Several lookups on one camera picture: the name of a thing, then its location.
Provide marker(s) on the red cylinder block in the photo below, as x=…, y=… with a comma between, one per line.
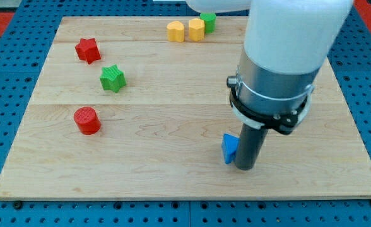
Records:
x=87, y=120

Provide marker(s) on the yellow heart block left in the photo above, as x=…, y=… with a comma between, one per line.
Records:
x=175, y=31

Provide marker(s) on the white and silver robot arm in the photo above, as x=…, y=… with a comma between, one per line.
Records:
x=285, y=45

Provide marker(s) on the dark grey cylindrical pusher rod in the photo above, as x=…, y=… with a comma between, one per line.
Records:
x=249, y=146

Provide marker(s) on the yellow heart block right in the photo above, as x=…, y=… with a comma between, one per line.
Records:
x=196, y=29

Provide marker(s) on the wooden board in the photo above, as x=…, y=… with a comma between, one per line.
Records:
x=160, y=135

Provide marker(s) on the yellow heart block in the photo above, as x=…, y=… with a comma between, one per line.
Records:
x=175, y=31
x=196, y=29

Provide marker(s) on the green star block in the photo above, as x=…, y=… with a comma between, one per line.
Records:
x=112, y=78

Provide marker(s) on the red star block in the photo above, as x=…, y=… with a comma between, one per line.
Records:
x=87, y=50

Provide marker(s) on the green cylinder block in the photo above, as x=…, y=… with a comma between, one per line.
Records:
x=209, y=21

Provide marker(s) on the blue triangle block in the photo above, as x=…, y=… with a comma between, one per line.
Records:
x=229, y=146

